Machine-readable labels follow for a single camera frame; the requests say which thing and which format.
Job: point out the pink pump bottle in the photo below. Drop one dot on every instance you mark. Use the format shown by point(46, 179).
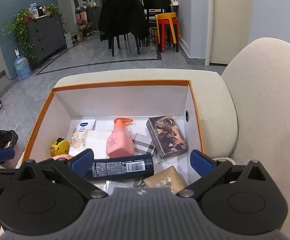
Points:
point(118, 142)

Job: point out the trash bin with black bag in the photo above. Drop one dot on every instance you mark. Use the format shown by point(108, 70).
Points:
point(3, 137)

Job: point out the illustrated card box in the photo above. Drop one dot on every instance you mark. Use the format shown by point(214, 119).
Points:
point(167, 137)

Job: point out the orange cardboard box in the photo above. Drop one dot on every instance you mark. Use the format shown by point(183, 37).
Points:
point(125, 100)

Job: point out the plastic water bottle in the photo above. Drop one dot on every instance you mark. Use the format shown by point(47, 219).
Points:
point(32, 10)

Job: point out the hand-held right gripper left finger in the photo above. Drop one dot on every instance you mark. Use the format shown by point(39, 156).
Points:
point(81, 161)

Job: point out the small potted plant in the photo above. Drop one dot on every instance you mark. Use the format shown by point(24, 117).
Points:
point(52, 10)

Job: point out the dark blue bottle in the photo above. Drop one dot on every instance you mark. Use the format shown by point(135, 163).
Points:
point(120, 166)

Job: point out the pink cylinder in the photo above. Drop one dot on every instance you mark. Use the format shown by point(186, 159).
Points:
point(62, 157)

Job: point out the red plastic stool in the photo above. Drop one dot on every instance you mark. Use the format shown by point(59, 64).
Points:
point(167, 26)

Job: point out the blue water jug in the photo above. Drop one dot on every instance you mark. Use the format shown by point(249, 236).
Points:
point(22, 68)

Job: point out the yellow tape measure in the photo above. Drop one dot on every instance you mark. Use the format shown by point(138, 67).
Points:
point(61, 147)

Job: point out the plaid case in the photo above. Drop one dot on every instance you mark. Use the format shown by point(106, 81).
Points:
point(142, 145)

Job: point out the beige sofa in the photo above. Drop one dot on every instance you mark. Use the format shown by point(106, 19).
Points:
point(260, 92)

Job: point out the dark grey drawer cabinet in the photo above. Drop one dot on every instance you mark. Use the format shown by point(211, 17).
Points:
point(47, 35)

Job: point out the black chair with jacket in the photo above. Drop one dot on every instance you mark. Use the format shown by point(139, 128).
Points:
point(122, 17)

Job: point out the dark hallway cabinet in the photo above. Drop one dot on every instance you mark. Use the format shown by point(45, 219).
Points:
point(93, 17)

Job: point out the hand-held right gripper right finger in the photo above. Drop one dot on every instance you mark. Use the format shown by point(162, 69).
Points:
point(201, 162)

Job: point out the brown pouch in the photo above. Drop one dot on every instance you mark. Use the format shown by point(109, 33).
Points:
point(165, 180)

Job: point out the red and yellow stools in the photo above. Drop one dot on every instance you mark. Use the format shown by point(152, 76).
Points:
point(167, 15)

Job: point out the white hand cream tube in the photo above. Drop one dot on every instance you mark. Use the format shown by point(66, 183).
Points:
point(81, 132)

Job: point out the white box on floor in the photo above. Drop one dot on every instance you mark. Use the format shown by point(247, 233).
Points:
point(69, 40)

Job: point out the trailing green plant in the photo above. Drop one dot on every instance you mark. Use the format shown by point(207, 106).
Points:
point(19, 27)

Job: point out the clear plastic sachet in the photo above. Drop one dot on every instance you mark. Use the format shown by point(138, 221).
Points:
point(120, 186)

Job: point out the black dining chair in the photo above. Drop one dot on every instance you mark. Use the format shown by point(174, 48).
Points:
point(157, 6)

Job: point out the white door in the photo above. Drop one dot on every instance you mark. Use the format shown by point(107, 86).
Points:
point(230, 22)

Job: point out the wall socket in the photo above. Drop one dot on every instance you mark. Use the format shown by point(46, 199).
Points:
point(1, 74)

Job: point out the pink paper bag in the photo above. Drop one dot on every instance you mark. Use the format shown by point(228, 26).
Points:
point(81, 20)

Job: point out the white wall adapter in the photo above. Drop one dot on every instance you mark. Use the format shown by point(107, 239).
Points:
point(17, 52)

